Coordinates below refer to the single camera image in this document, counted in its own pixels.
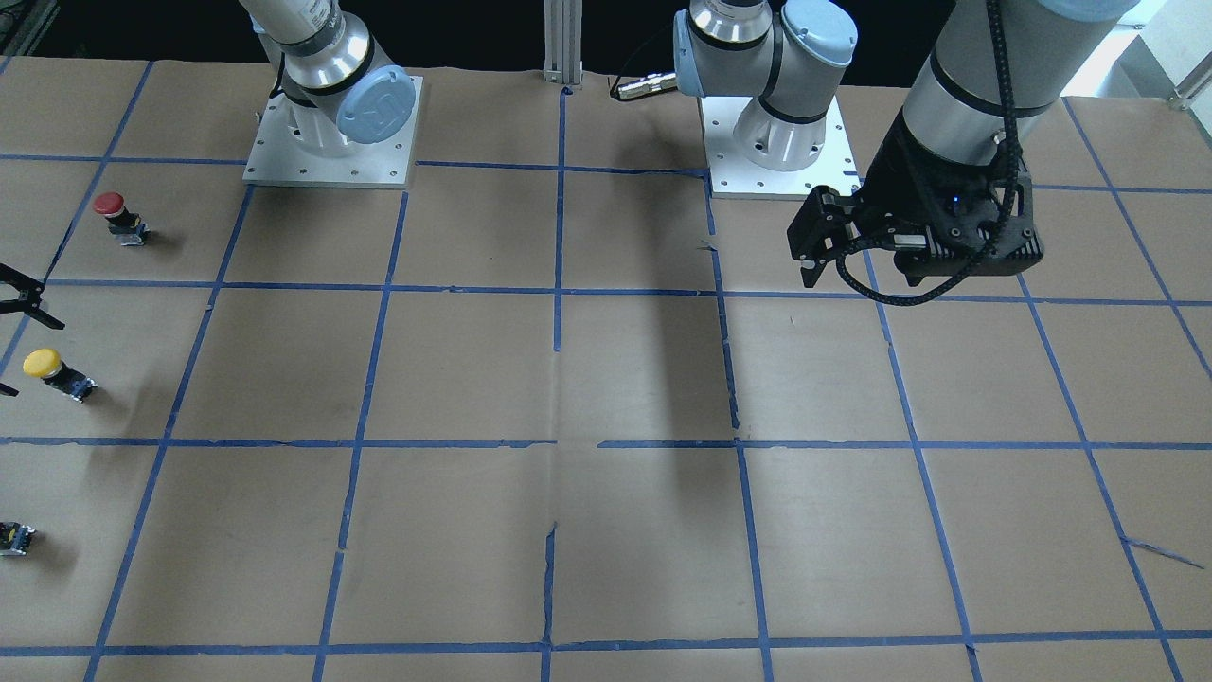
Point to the yellow push button switch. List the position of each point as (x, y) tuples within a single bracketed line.
[(47, 365)]

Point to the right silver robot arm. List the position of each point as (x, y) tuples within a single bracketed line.
[(341, 116)]

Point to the aluminium frame post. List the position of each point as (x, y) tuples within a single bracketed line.
[(562, 26)]

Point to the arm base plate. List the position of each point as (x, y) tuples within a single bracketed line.
[(298, 146), (752, 155)]

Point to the red push button switch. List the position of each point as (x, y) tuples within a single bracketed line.
[(126, 227)]

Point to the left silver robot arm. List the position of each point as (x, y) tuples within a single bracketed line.
[(994, 69)]

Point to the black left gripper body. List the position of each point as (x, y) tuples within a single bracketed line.
[(900, 180)]

